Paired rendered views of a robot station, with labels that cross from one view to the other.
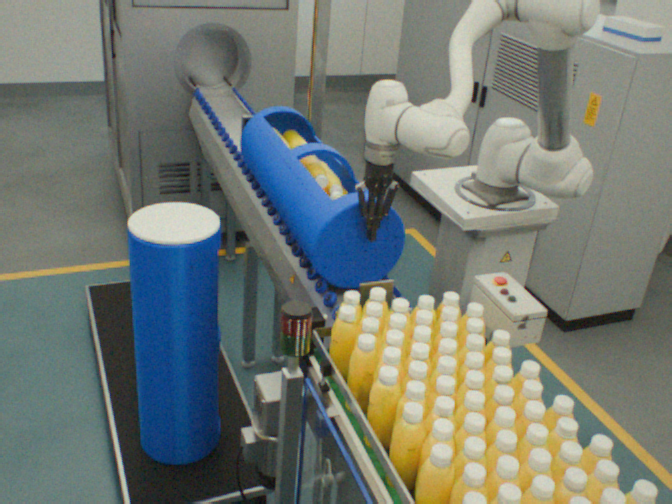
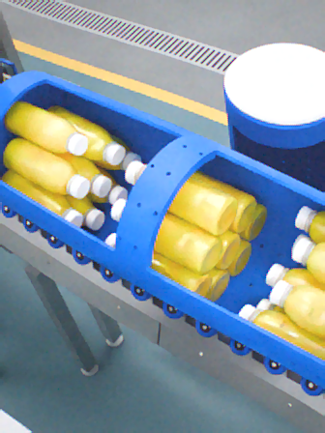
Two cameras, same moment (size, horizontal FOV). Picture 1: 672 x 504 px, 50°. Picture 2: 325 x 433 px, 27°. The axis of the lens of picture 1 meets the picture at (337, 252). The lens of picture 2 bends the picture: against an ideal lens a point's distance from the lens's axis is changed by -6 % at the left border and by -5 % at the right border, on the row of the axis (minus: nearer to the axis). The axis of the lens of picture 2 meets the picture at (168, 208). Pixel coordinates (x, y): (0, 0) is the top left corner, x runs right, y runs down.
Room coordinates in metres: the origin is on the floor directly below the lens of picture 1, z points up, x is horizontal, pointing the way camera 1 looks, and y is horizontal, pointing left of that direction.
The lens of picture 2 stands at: (2.94, -0.19, 2.07)
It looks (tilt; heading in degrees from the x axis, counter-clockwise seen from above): 51 degrees down; 159
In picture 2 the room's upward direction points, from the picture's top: 12 degrees counter-clockwise
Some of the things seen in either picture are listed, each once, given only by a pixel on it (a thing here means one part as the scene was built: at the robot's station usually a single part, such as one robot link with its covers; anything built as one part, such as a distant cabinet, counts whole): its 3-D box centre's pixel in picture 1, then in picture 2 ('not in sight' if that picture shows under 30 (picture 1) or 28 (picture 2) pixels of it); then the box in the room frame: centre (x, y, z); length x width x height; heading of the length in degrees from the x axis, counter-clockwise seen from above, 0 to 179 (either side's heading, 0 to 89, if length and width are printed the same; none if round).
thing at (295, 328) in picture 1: (296, 320); not in sight; (1.22, 0.07, 1.23); 0.06 x 0.06 x 0.04
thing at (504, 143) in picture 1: (506, 150); not in sight; (2.40, -0.55, 1.22); 0.18 x 0.16 x 0.22; 50
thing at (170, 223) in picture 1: (174, 222); (285, 81); (1.99, 0.51, 1.03); 0.28 x 0.28 x 0.01
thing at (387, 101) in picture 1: (390, 112); not in sight; (1.81, -0.10, 1.50); 0.13 x 0.11 x 0.16; 49
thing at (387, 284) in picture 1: (373, 300); not in sight; (1.71, -0.11, 0.99); 0.10 x 0.02 x 0.12; 113
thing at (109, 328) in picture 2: not in sight; (94, 293); (1.74, -0.02, 0.31); 0.06 x 0.06 x 0.63; 23
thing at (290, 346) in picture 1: (294, 338); not in sight; (1.22, 0.07, 1.18); 0.06 x 0.06 x 0.05
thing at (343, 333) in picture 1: (344, 345); not in sight; (1.48, -0.04, 0.99); 0.07 x 0.07 x 0.19
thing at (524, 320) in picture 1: (506, 308); not in sight; (1.63, -0.46, 1.05); 0.20 x 0.10 x 0.10; 23
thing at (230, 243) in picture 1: (230, 209); not in sight; (3.61, 0.61, 0.31); 0.06 x 0.06 x 0.63; 23
